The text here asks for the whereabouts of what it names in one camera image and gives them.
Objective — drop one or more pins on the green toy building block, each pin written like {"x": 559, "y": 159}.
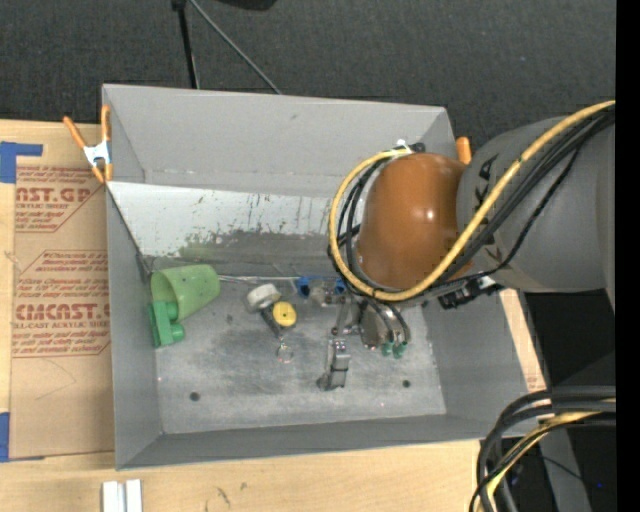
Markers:
{"x": 165, "y": 330}

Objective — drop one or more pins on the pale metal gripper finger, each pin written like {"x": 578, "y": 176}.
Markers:
{"x": 339, "y": 362}
{"x": 340, "y": 315}

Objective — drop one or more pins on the grey metal bin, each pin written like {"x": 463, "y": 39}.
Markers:
{"x": 260, "y": 390}

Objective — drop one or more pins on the black cylinder on white bracket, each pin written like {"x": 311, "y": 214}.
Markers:
{"x": 457, "y": 296}

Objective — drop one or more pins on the white round disc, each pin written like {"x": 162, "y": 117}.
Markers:
{"x": 262, "y": 296}

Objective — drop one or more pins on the light green plastic cup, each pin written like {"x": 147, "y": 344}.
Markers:
{"x": 192, "y": 290}

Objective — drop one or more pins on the yellow round toy piece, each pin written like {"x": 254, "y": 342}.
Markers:
{"x": 285, "y": 314}

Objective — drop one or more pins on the small clear glass piece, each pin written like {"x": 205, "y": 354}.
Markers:
{"x": 285, "y": 353}

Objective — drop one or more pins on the blue and grey small object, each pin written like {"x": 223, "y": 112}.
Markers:
{"x": 303, "y": 286}

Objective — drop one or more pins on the brown cardboard board red print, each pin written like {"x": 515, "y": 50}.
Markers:
{"x": 60, "y": 380}

